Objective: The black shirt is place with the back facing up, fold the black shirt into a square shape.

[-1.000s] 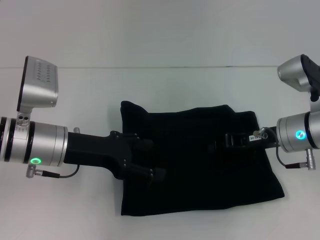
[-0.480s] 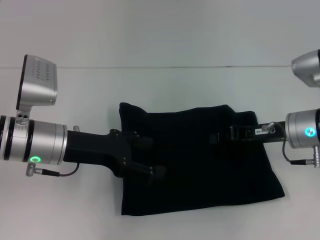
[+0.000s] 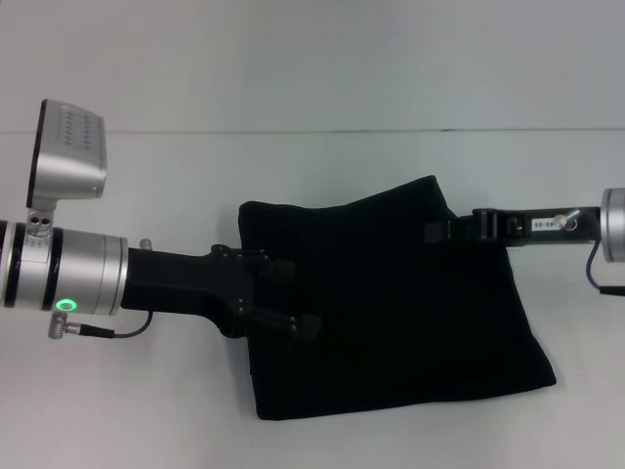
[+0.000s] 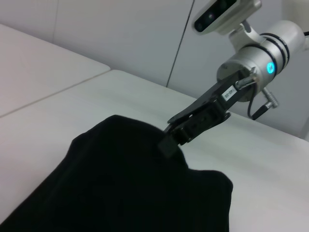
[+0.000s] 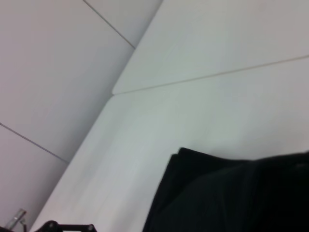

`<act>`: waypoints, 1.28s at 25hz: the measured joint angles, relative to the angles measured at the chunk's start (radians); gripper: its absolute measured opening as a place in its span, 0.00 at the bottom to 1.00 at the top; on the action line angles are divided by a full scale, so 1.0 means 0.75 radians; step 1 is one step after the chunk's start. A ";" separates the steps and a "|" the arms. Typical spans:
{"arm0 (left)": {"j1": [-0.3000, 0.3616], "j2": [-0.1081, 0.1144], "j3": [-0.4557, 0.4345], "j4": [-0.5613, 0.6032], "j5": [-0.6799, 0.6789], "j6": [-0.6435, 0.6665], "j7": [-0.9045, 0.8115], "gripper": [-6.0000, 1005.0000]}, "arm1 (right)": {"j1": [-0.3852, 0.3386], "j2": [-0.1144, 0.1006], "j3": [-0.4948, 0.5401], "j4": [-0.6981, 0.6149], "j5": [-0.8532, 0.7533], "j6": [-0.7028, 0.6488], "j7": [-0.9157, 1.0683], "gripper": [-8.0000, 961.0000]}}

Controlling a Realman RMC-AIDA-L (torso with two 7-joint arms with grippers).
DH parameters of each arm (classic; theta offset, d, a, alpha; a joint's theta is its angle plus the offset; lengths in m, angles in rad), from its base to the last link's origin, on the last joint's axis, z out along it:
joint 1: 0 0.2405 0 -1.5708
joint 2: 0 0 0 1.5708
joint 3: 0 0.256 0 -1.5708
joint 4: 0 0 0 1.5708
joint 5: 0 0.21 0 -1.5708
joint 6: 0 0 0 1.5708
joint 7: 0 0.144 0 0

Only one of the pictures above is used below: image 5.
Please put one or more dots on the black t-shirt with white print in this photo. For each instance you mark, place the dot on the black t-shirt with white print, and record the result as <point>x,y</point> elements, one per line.
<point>229,193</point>

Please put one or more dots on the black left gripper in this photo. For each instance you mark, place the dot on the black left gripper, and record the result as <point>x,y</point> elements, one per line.
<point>46,227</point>

